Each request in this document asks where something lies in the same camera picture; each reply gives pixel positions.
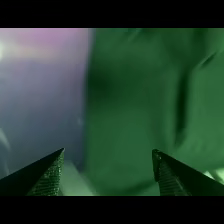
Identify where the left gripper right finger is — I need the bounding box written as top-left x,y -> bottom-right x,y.
151,148 -> 224,197

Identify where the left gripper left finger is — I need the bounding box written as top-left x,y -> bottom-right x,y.
0,147 -> 66,197

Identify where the green garment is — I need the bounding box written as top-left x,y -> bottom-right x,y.
80,28 -> 224,197

